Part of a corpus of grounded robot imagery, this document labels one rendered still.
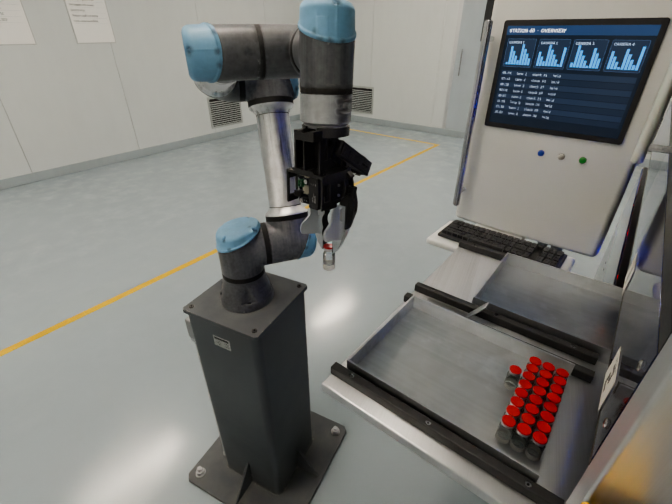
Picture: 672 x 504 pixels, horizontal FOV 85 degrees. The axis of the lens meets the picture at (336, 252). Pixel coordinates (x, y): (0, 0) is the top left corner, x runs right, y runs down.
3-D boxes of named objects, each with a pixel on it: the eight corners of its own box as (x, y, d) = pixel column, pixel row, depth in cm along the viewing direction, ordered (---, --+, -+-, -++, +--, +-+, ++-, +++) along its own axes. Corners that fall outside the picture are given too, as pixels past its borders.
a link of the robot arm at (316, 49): (343, 7, 53) (368, -1, 46) (340, 90, 58) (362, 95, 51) (289, 2, 50) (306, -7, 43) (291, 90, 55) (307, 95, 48)
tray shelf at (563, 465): (648, 306, 92) (651, 300, 91) (620, 592, 45) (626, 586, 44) (462, 246, 118) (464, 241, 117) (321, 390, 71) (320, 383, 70)
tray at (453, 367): (569, 376, 71) (575, 364, 69) (532, 489, 54) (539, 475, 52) (411, 306, 89) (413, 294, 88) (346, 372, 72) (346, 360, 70)
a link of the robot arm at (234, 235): (218, 260, 105) (210, 217, 98) (265, 252, 109) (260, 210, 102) (222, 284, 96) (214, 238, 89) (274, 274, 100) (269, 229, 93)
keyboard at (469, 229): (566, 257, 123) (569, 251, 121) (555, 275, 114) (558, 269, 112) (453, 222, 145) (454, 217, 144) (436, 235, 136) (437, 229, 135)
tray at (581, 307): (651, 310, 88) (657, 298, 86) (644, 379, 70) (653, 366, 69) (504, 262, 106) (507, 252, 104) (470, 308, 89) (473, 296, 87)
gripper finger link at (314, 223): (293, 251, 64) (295, 201, 60) (315, 240, 68) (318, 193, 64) (306, 258, 63) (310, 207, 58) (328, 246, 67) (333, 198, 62)
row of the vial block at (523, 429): (549, 382, 70) (557, 365, 67) (522, 455, 58) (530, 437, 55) (537, 376, 71) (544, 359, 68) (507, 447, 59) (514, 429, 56)
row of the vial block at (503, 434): (536, 376, 71) (543, 359, 68) (507, 447, 59) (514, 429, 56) (524, 370, 72) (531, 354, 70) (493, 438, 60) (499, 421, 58)
